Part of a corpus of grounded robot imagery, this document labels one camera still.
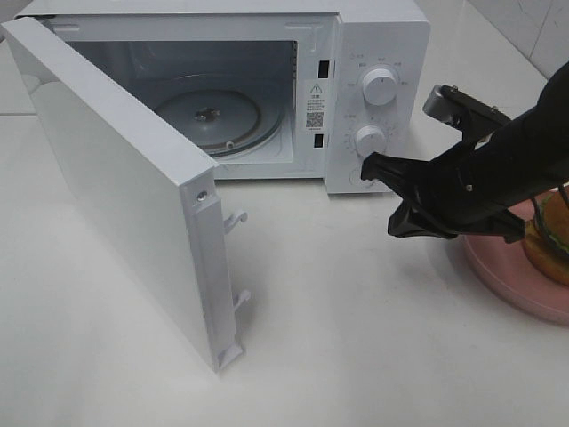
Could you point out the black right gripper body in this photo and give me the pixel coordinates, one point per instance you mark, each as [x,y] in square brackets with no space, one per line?
[454,191]

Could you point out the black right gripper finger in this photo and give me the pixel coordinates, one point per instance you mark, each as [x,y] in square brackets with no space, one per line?
[401,175]
[407,222]

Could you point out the round white door button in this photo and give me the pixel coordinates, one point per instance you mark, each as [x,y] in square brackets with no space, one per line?
[357,182]

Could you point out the pink round plate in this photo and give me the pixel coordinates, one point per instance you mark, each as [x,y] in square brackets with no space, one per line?
[508,272]

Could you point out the burger with lettuce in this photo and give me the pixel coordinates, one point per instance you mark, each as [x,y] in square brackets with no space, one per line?
[546,236]

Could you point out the white microwave door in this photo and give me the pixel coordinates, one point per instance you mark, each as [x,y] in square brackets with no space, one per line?
[148,190]

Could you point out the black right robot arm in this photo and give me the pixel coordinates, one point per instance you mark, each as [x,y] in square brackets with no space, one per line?
[499,162]

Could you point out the lower white timer knob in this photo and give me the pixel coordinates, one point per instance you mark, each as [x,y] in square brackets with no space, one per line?
[369,139]

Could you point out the upper white power knob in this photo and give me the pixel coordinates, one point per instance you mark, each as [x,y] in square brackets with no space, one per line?
[379,86]

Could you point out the white microwave oven body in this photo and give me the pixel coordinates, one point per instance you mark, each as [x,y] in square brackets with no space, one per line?
[309,55]

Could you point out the glass microwave turntable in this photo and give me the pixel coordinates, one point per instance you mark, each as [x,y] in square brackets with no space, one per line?
[223,122]

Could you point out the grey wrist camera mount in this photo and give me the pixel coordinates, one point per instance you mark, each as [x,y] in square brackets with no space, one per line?
[441,106]

